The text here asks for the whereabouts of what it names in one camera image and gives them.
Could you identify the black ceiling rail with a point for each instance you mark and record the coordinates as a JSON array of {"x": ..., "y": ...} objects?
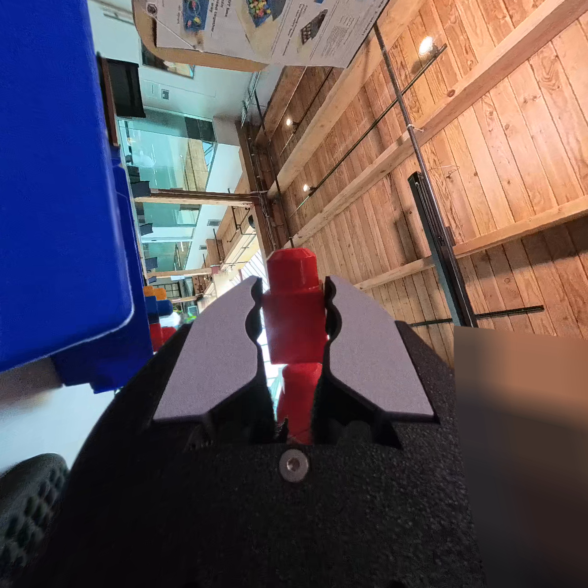
[{"x": 441, "y": 248}]

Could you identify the blue plastic bin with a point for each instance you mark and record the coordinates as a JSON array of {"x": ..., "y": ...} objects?
[{"x": 55, "y": 183}]

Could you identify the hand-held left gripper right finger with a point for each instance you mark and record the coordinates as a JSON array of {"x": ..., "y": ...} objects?
[{"x": 372, "y": 363}]

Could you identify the yellow toy block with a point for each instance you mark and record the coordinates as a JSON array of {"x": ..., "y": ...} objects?
[{"x": 155, "y": 293}]

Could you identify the instruction poster on wooden board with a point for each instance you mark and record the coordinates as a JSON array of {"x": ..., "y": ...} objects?
[{"x": 298, "y": 36}]

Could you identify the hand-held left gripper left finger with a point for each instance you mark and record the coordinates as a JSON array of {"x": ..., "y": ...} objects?
[{"x": 211, "y": 363}]

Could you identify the wooden support post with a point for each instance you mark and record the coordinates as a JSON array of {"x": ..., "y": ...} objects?
[{"x": 193, "y": 198}]

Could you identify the blue toy block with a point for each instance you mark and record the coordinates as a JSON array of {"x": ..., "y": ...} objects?
[{"x": 158, "y": 310}]

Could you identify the red toy block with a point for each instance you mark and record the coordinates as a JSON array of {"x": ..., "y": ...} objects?
[
  {"x": 298, "y": 395},
  {"x": 294, "y": 321},
  {"x": 158, "y": 335}
]

